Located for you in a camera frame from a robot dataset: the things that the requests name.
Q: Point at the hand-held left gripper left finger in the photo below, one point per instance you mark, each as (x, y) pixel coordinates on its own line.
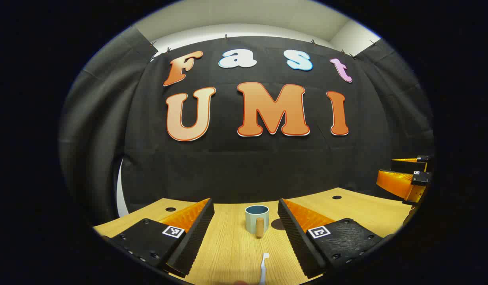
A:
(196, 237)

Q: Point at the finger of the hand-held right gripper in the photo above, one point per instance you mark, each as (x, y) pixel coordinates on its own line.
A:
(406, 166)
(394, 182)

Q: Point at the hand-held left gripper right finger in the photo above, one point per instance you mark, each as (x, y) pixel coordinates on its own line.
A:
(295, 237)

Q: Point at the white toothbrush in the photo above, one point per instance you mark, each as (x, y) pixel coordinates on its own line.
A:
(263, 271)

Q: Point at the wooden desktop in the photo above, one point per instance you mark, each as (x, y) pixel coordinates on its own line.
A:
(228, 253)

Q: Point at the black backdrop cloth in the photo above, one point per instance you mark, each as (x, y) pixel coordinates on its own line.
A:
(228, 166)

